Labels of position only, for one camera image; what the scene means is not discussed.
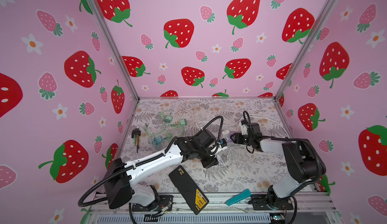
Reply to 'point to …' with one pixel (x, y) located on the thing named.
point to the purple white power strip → (229, 140)
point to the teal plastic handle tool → (244, 194)
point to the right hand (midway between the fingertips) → (234, 137)
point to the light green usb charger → (183, 122)
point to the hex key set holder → (135, 133)
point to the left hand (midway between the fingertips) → (216, 158)
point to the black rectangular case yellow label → (190, 190)
